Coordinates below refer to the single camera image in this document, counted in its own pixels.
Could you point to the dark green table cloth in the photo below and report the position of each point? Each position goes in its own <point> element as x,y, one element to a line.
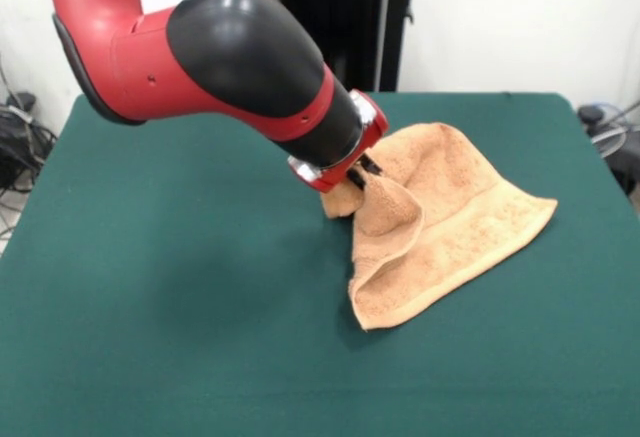
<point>150,282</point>

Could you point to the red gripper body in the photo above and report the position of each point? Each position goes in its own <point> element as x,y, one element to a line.
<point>350,162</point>

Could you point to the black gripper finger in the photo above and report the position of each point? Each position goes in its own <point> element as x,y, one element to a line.
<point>372,166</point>
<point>357,181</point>

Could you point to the orange terry towel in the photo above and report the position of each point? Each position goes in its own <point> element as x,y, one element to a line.
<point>440,237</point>

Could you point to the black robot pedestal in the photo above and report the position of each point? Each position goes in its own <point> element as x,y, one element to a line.
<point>370,22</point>

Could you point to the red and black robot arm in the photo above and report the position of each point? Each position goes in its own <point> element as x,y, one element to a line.
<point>210,67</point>

